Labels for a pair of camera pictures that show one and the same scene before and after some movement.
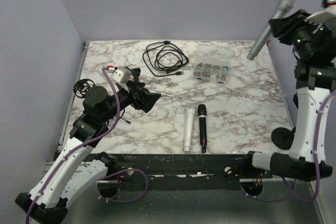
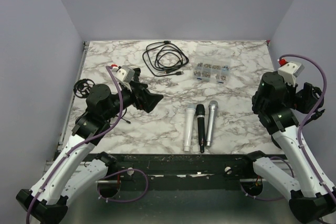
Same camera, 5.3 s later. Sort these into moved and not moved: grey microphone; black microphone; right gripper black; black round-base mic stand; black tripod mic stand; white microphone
Moved: right gripper black; grey microphone
Not moved: black round-base mic stand; black tripod mic stand; black microphone; white microphone
